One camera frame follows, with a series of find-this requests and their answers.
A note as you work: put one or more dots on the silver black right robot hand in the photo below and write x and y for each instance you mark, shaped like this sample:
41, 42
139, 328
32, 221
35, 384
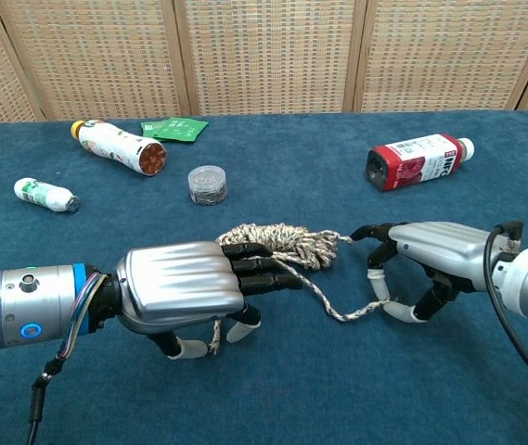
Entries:
444, 245

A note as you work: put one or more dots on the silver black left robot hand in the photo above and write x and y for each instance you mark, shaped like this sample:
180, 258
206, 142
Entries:
175, 283

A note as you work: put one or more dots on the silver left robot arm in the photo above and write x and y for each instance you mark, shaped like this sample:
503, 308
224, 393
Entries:
13, 301

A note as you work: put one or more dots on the red juice bottle white cap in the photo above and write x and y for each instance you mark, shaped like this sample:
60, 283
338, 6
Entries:
412, 162

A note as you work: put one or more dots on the clear round jar of clips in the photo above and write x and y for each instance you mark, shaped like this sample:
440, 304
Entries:
208, 185

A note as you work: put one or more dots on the white bottle with yellow cap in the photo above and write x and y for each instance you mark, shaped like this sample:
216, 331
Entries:
110, 143

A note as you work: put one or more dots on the large green sachet packet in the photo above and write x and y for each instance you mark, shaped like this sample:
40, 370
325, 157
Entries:
184, 129

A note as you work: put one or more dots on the small green sachet packet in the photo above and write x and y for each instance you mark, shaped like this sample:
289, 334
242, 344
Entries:
149, 129

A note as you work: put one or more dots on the blue table cloth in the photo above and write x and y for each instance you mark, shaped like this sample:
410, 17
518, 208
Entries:
291, 394

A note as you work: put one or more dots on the small white green-label bottle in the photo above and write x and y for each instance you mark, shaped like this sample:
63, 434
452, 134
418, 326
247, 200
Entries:
41, 192

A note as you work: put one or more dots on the woven wooden folding screen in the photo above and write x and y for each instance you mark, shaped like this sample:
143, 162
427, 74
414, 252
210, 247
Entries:
268, 55

